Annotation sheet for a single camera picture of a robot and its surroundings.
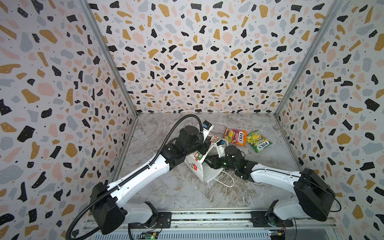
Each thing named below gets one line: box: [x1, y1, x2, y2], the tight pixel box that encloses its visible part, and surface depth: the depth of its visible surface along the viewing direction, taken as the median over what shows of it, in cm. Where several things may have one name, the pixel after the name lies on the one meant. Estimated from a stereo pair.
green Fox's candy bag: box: [246, 130, 273, 153], surface depth 103 cm
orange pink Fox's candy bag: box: [223, 127, 248, 146], surface depth 106 cm
